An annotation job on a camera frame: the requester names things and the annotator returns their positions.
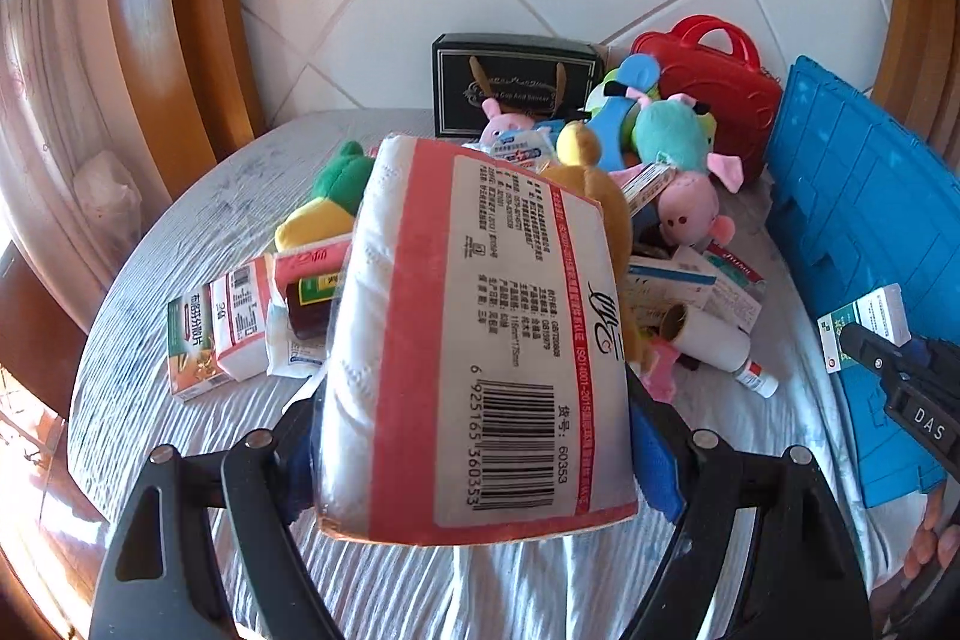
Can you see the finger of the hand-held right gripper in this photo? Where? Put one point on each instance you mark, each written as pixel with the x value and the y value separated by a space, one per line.
pixel 937 362
pixel 870 351

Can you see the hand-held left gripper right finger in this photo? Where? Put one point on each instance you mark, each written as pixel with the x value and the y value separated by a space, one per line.
pixel 660 460

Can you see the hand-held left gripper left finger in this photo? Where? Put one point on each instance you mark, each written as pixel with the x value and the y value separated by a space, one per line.
pixel 300 460

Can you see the green white medicine box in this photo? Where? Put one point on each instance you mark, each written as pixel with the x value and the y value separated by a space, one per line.
pixel 862 314

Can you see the blue plastic crate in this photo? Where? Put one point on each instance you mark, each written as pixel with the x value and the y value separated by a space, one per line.
pixel 847 197

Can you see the white tissue pack red label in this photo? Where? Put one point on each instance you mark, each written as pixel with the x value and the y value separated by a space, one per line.
pixel 465 347

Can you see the brown bear plush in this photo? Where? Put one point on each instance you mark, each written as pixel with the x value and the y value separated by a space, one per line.
pixel 581 149

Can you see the person's right hand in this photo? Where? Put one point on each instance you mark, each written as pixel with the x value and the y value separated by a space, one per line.
pixel 937 535

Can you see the small pink toy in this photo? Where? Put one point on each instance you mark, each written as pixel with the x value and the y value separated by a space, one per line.
pixel 661 370

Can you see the white plastic wipes packet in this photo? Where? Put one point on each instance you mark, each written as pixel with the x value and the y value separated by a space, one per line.
pixel 296 355

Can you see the small white tube red label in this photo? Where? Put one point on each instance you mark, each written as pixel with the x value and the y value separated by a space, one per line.
pixel 757 379

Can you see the red teal medicine box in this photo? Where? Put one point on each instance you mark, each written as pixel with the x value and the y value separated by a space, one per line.
pixel 739 287

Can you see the dark brown bottle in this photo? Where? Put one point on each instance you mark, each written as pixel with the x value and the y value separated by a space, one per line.
pixel 307 310

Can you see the white orange medicine box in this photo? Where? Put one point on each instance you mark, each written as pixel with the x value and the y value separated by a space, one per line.
pixel 240 317

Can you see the white blue medicine box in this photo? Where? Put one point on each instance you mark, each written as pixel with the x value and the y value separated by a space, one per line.
pixel 671 284

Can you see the pink pig plush teal clothes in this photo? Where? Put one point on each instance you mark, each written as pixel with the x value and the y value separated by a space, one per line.
pixel 686 197

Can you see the green yellow crocodile plush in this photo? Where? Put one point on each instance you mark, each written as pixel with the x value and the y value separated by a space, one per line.
pixel 330 197

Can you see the red toy suitcase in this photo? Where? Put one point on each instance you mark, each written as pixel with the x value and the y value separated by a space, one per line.
pixel 720 85

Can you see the white blue alcohol wipes packet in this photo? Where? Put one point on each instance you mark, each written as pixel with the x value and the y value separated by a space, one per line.
pixel 525 149

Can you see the blue plush toy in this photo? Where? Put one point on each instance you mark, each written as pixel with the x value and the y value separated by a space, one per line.
pixel 615 123

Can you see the small pink pig plush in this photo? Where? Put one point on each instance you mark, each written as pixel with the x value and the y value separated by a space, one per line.
pixel 504 121

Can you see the black gift box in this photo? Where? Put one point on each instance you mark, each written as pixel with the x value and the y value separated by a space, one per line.
pixel 517 70

